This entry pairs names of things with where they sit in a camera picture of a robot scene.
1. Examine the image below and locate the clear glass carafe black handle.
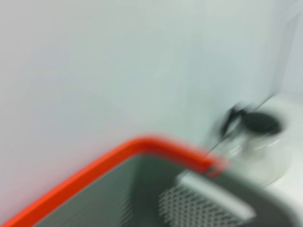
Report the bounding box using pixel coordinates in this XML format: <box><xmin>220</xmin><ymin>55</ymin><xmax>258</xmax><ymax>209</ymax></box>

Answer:
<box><xmin>213</xmin><ymin>101</ymin><xmax>292</xmax><ymax>185</ymax></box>

